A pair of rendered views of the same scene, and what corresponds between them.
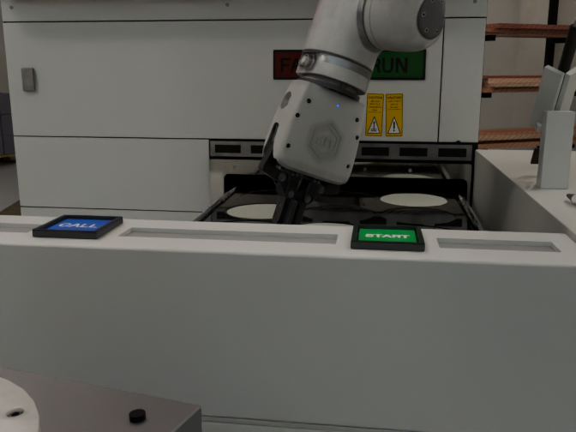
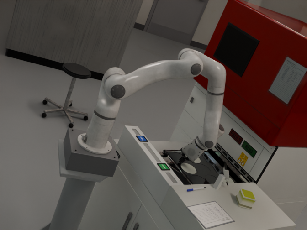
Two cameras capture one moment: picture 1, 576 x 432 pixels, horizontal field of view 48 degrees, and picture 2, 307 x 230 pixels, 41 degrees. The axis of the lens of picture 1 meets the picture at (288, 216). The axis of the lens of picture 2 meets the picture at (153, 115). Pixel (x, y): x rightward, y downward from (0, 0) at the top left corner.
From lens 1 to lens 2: 1.86 m
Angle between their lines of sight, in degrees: 42
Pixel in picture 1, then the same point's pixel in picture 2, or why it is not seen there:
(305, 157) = (186, 152)
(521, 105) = not seen: outside the picture
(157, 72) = not seen: hidden behind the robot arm
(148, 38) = not seen: hidden behind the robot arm
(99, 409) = (113, 154)
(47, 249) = (134, 138)
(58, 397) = (113, 152)
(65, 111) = (193, 111)
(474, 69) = (263, 164)
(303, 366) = (145, 173)
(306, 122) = (189, 146)
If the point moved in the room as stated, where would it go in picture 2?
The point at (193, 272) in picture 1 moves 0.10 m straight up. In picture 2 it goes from (142, 153) to (149, 138)
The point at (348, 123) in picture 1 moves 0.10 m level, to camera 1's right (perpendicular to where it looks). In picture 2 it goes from (197, 152) to (209, 162)
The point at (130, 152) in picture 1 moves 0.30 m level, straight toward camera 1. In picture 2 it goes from (198, 128) to (175, 135)
